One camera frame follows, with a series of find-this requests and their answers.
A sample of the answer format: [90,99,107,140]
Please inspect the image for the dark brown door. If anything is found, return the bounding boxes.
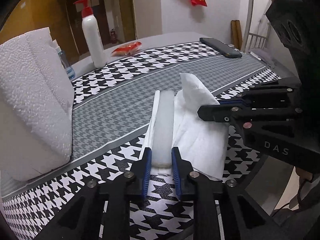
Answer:
[65,0,111,55]

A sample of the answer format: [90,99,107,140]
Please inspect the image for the white red pump bottle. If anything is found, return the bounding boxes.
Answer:
[74,0,107,68]

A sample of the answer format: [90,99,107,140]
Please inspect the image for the white styrofoam box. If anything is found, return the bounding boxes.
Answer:
[1,28,74,181]

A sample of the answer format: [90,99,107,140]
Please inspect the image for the red snack packet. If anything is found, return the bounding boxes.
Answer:
[111,41,142,56]

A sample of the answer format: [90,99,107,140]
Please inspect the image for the white towel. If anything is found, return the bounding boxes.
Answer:
[142,73,229,180]

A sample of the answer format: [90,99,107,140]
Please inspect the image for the houndstooth table mat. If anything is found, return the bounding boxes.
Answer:
[2,42,279,239]

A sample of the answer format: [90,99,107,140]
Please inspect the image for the person's right hand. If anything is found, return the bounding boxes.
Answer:
[296,167,313,183]

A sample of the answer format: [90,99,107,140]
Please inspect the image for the metal bed frame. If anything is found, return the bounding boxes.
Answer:
[239,0,273,51]

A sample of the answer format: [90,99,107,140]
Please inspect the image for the black smartphone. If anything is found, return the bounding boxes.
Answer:
[200,37,242,59]

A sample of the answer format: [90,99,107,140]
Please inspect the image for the red fire extinguisher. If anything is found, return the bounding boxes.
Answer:
[110,28,118,44]

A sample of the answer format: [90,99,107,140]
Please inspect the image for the wooden sticks by wall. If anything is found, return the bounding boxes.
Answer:
[231,20,242,50]

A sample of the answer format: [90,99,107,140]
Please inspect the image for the white foam strip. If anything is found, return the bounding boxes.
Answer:
[151,90,175,168]

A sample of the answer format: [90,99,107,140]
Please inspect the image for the light blue tissue pack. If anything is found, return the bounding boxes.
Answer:
[53,40,75,81]

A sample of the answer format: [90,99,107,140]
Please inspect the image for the wooden wardrobe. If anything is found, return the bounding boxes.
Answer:
[1,0,63,43]

